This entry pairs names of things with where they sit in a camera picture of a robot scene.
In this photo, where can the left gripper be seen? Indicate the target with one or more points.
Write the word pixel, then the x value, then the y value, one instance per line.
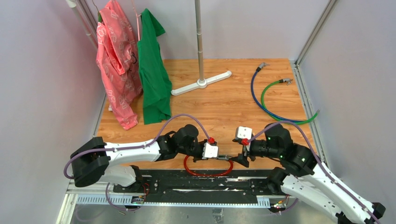
pixel 195 160

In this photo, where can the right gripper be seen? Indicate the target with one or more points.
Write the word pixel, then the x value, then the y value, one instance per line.
pixel 241 158

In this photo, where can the red cable lock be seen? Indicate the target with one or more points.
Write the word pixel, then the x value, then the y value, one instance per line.
pixel 207 168

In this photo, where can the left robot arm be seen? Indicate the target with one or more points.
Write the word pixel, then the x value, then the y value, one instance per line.
pixel 99 161

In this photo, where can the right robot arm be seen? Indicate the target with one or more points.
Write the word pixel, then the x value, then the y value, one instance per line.
pixel 304 176

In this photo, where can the white clothes rack stand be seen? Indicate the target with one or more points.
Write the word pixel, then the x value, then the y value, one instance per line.
pixel 202 82

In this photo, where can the green t-shirt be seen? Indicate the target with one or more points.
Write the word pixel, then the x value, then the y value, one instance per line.
pixel 154 78

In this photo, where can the pink patterned garment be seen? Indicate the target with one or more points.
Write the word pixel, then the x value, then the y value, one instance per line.
pixel 117 59

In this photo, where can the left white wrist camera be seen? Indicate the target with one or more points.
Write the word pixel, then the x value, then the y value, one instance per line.
pixel 210 151

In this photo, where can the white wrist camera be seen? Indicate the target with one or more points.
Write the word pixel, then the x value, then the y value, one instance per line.
pixel 210 151
pixel 242 132

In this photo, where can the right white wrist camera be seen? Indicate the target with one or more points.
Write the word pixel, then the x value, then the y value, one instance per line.
pixel 242 132

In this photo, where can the green cable lock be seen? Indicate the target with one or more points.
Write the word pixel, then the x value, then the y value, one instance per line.
pixel 281 104

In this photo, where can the aluminium frame rail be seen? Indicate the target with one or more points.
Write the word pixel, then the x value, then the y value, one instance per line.
pixel 96 204

